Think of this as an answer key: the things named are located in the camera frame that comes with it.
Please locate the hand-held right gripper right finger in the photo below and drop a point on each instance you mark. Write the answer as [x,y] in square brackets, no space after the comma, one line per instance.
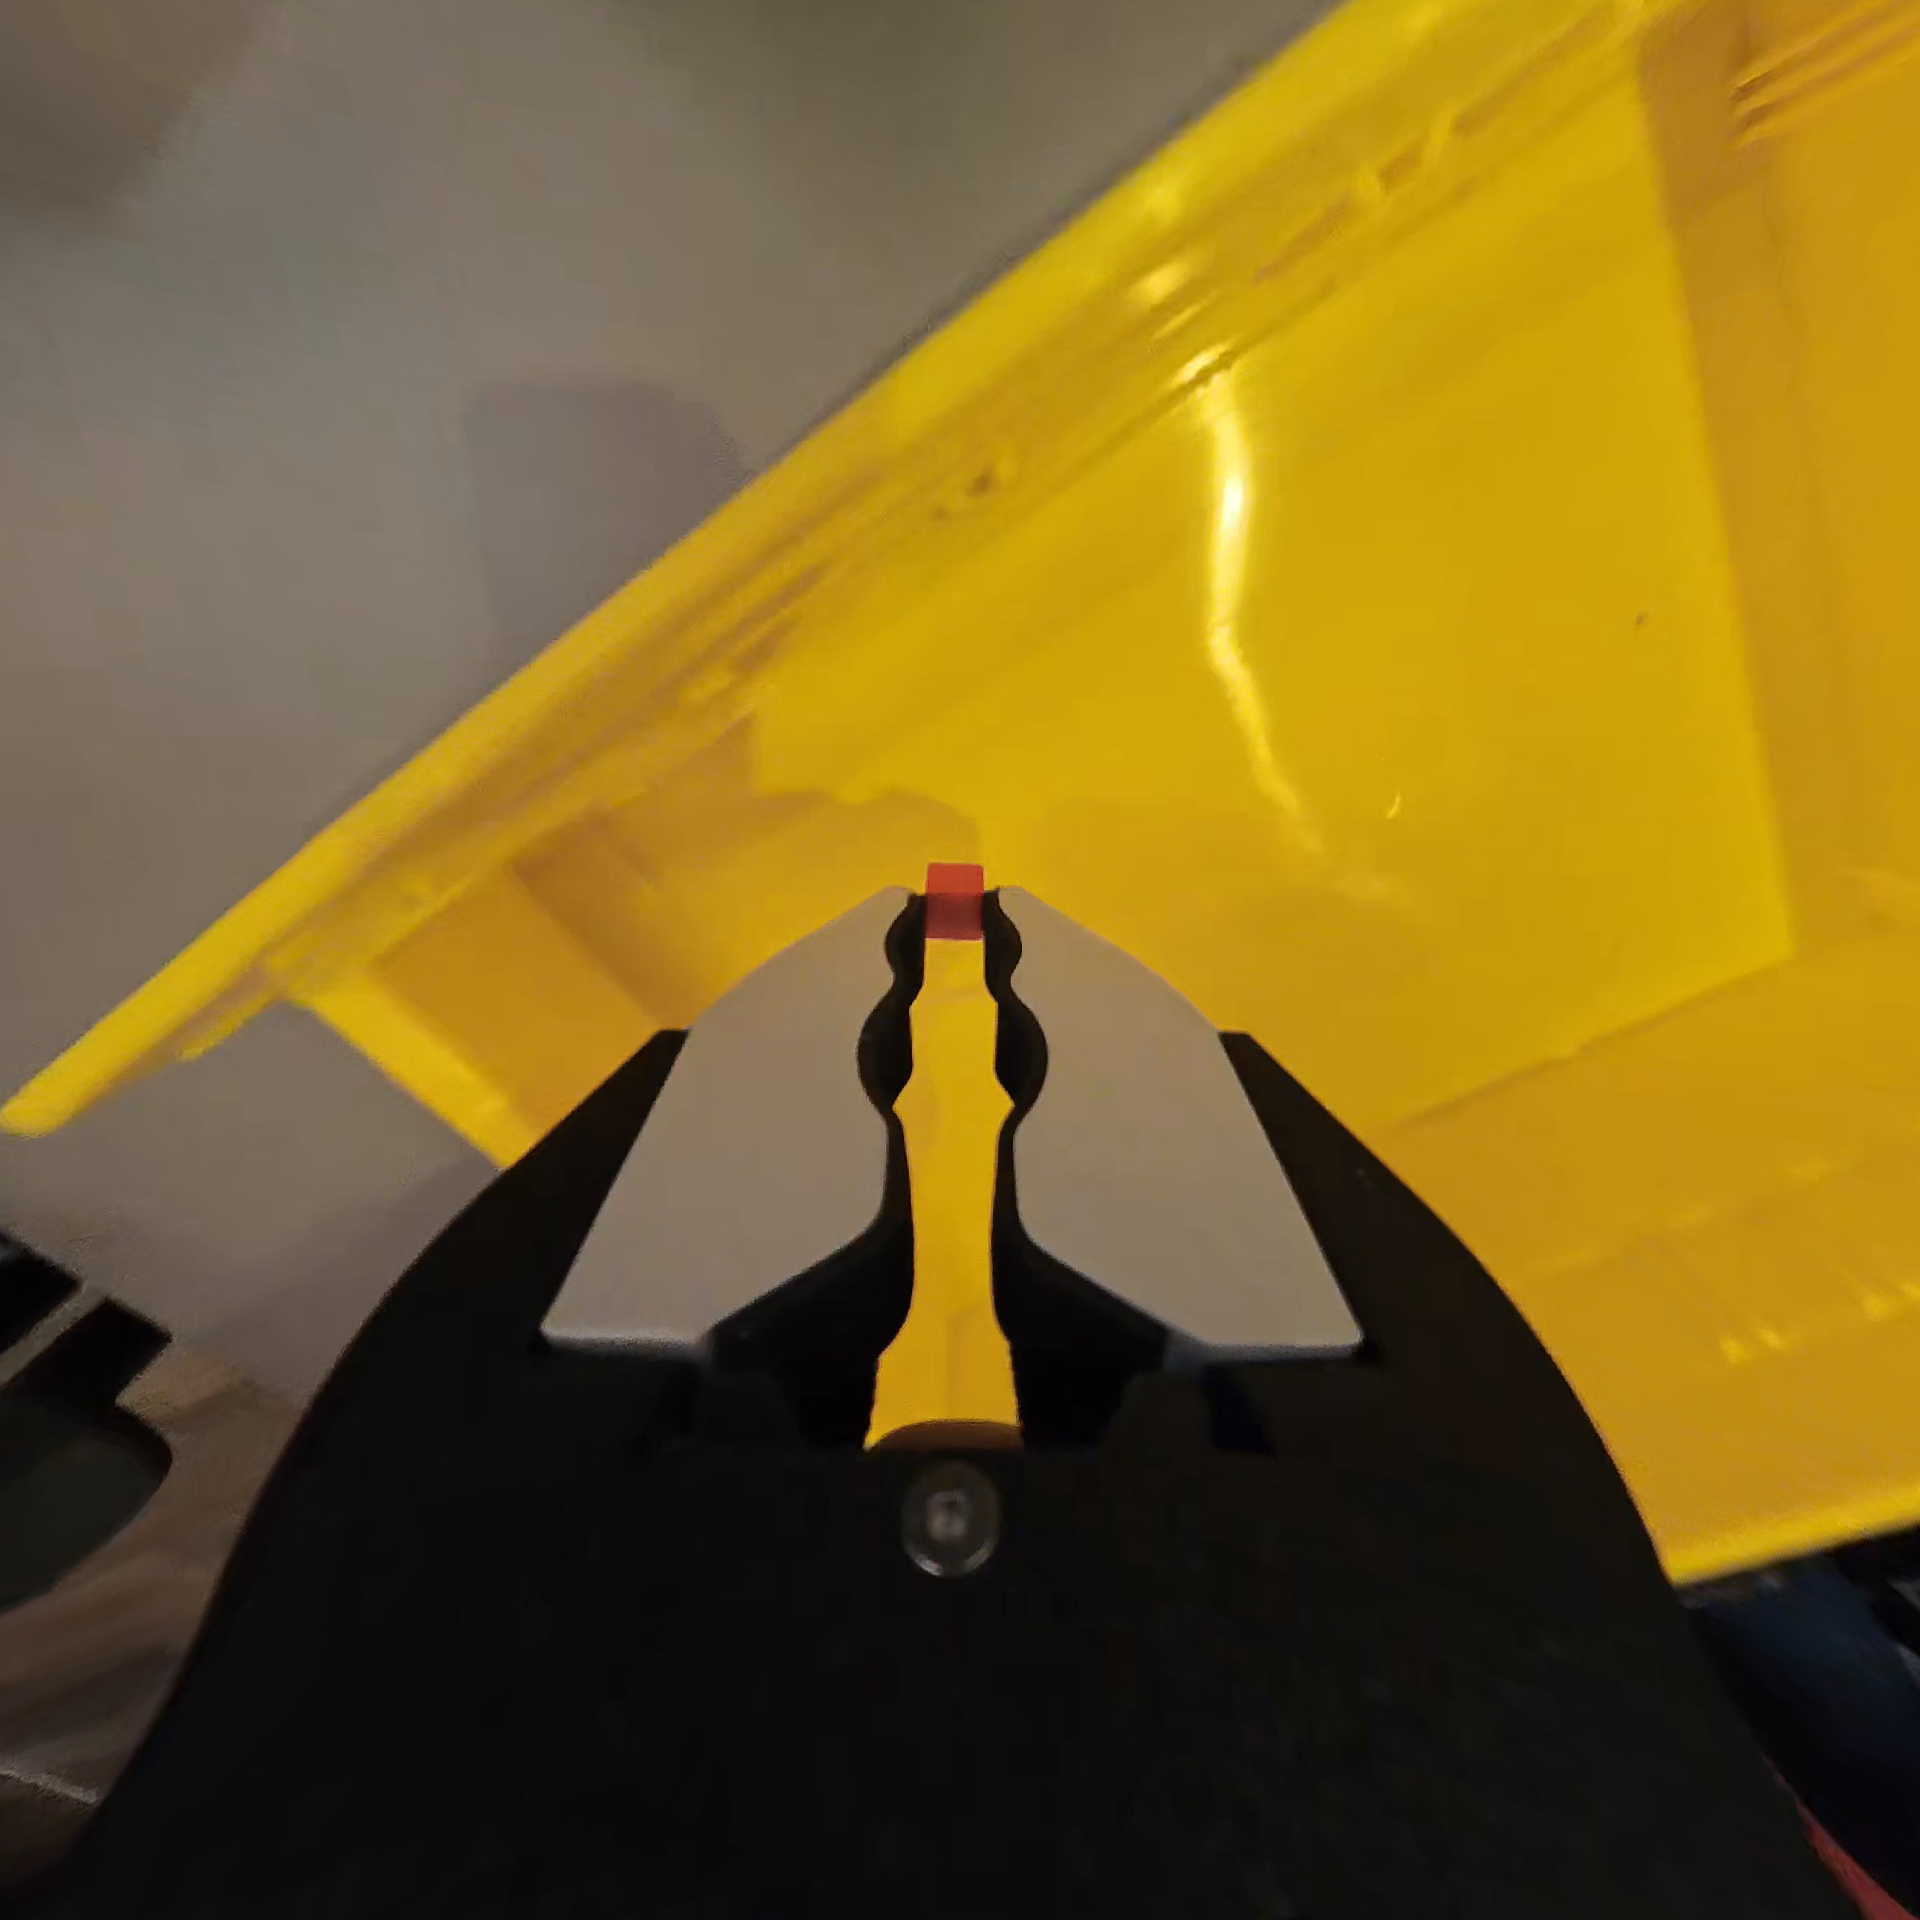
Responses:
[1170,1184]

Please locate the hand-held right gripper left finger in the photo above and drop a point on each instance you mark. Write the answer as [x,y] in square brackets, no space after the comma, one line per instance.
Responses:
[735,1170]

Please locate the small red block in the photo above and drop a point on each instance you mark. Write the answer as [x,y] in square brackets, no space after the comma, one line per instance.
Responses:
[954,901]

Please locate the yellow plastic bin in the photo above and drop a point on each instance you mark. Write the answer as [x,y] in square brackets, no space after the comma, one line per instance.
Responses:
[1424,674]

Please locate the black blocky floor object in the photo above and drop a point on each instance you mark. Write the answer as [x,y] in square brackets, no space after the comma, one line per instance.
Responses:
[75,1440]

